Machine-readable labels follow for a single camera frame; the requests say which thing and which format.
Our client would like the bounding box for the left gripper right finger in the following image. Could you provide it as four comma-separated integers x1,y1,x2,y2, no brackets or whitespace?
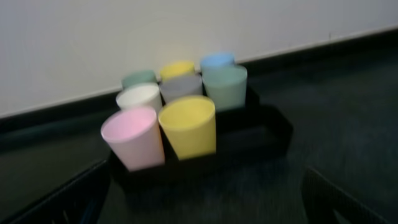
300,166,393,224

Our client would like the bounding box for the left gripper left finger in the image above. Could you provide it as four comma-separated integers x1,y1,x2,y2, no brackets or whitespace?
0,159,112,224

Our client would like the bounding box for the black tray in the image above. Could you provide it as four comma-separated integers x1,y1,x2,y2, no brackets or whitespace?
107,104,295,191
198,82,261,113

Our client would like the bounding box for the pink cup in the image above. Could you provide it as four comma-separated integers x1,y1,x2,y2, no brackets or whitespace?
100,106,166,172

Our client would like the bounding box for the white cup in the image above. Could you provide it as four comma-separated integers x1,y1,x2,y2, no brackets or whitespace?
115,83,163,114

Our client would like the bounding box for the green cup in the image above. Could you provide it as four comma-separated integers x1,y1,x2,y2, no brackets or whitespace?
121,69,158,90
201,65,249,112

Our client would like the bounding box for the yellow cup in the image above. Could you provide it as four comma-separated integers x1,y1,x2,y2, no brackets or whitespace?
159,60,196,82
157,95,217,161

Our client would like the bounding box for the blue cup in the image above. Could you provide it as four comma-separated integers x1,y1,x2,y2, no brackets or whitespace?
200,52,236,73

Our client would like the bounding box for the grey cup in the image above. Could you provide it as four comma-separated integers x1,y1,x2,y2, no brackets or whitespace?
159,73,203,104

